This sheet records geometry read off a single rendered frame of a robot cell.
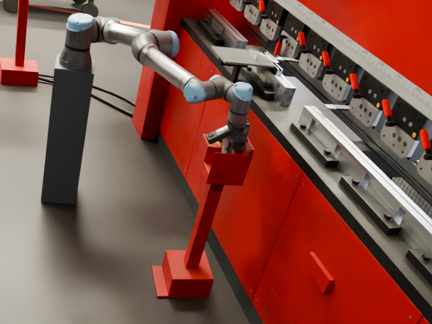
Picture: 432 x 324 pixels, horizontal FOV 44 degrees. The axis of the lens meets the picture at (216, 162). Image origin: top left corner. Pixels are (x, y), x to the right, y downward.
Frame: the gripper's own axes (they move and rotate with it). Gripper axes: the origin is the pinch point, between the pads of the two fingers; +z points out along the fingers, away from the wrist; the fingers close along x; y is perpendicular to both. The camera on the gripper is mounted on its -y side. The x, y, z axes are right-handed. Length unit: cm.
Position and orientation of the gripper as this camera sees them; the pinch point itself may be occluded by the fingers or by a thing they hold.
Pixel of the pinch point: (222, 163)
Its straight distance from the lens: 220.0
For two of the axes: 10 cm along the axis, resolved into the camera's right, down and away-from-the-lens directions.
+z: -1.7, 8.3, 5.3
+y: 9.6, 0.1, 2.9
